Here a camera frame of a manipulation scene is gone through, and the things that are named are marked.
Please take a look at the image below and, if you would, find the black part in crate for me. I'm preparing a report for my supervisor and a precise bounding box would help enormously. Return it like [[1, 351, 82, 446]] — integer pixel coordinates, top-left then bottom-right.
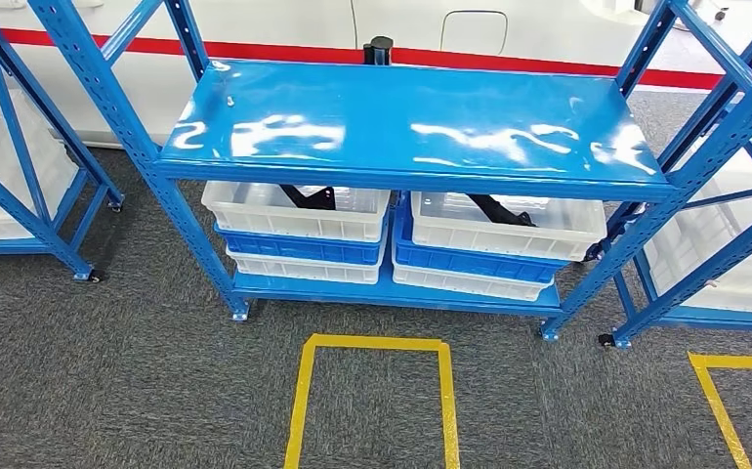
[[278, 184, 338, 212], [466, 192, 538, 229]]

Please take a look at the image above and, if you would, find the blue metal shelf rack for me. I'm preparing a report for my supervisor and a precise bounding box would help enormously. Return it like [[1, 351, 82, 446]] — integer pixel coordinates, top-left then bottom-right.
[[599, 107, 752, 352], [26, 0, 752, 344], [0, 0, 126, 284]]

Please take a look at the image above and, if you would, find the blue plastic crate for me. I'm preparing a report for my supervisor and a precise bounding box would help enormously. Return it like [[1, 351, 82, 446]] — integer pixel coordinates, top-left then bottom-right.
[[214, 218, 391, 268], [392, 196, 569, 286]]

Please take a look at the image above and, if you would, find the white car body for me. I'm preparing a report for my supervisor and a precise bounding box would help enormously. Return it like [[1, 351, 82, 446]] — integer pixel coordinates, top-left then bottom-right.
[[0, 0, 682, 151]]

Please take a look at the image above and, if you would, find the black barrier post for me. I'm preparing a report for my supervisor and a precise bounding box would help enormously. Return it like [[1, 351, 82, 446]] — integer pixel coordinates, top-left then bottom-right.
[[362, 35, 396, 67]]

